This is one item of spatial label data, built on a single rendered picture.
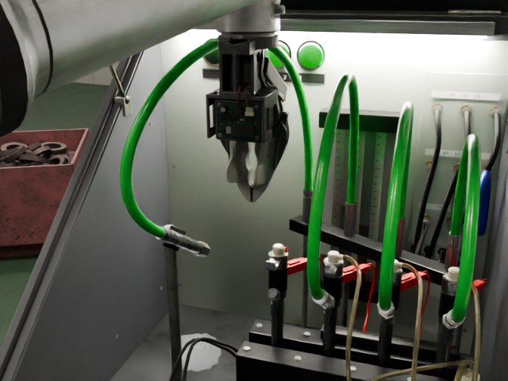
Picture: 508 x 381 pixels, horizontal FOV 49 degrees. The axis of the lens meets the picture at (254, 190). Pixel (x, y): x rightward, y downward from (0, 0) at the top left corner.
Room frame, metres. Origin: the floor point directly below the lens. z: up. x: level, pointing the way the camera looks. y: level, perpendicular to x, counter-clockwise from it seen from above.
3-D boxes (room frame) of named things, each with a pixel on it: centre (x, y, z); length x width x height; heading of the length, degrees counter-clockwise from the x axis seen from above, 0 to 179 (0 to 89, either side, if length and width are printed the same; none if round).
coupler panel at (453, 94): (0.91, -0.34, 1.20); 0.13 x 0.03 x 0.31; 73
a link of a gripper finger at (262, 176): (0.67, -0.01, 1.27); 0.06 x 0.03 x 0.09; 163
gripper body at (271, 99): (0.67, 0.01, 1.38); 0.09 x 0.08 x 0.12; 163
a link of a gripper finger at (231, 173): (0.68, 0.02, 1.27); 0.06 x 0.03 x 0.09; 163
